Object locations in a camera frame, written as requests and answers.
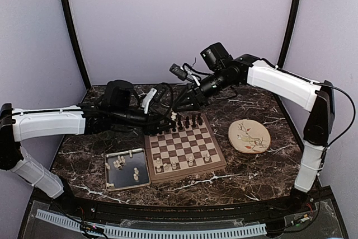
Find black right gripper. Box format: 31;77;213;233
172;68;235;112

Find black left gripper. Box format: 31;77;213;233
111;107;176;136

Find white chess queen piece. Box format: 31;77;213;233
171;112;177;121

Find white chess knight piece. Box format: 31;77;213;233
163;164;171;171

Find white chess pawn piece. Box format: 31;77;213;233
171;162;177;170

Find white chess king piece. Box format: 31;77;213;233
187;156;195;167

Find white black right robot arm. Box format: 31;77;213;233
172;43;335;213

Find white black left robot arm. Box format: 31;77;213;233
1;80;174;214

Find dark chess pieces row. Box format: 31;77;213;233
162;113;204;134

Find wooden chess board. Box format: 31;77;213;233
145;114;227;184

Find white chess pieces in tray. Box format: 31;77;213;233
105;153;141;189

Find metal tray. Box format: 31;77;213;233
105;148;151;191

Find round bird pattern plate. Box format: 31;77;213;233
228;119;271;154

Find black front rail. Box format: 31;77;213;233
27;187;333;223

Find white perforated cable duct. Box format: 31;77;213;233
35;209;267;238

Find black right frame post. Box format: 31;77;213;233
274;0;301;68

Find black frame post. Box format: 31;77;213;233
60;0;92;91
274;0;301;68

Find black left frame post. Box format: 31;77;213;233
60;0;92;91

